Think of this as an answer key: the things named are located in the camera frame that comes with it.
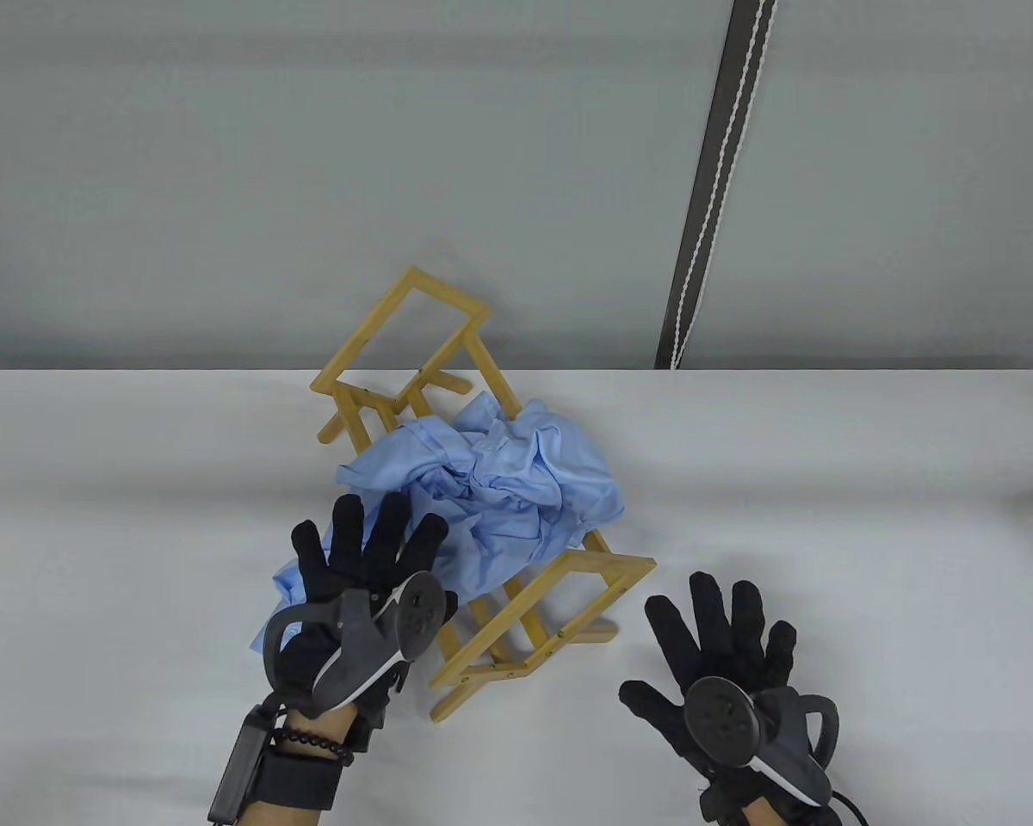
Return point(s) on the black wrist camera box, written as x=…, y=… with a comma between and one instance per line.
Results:
x=241, y=761

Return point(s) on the person's left forearm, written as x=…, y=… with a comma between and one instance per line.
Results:
x=314, y=721

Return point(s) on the person's right hand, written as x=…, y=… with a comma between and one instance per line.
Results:
x=723, y=645

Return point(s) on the grey controller on right glove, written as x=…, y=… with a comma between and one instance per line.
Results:
x=723, y=721

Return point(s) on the person's right middle finger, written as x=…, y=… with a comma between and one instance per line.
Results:
x=711, y=624

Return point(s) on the wooden folding rack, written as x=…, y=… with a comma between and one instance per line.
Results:
x=587, y=575

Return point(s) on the person's left thumb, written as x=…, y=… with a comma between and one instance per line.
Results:
x=447, y=609

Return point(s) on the person's left little finger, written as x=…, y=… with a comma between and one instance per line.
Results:
x=310, y=557

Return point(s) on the grey controller on left glove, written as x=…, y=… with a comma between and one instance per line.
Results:
x=370, y=641

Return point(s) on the person's left hand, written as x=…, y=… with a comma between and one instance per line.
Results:
x=344, y=572

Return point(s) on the light blue crumpled shirt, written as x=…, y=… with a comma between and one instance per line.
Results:
x=516, y=482

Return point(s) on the person's right forearm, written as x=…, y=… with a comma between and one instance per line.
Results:
x=764, y=813

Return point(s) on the person's right thumb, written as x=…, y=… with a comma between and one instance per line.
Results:
x=650, y=701

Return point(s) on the person's right little finger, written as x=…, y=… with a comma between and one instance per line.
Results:
x=780, y=652

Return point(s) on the grey controller on glove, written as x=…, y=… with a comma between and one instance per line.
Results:
x=370, y=641
x=723, y=721

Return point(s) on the person's left middle finger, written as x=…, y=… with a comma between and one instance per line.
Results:
x=391, y=529

